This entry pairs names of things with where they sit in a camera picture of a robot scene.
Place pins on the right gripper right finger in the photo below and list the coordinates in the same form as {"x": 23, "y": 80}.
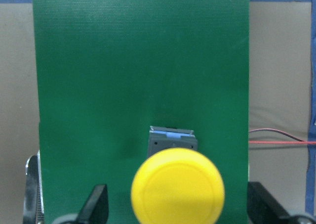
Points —
{"x": 263, "y": 208}

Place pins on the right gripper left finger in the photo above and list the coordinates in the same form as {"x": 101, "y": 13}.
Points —
{"x": 94, "y": 211}

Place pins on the yellow push button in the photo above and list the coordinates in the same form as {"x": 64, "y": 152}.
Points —
{"x": 176, "y": 184}

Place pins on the green conveyor belt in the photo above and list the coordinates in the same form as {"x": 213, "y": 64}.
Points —
{"x": 109, "y": 69}

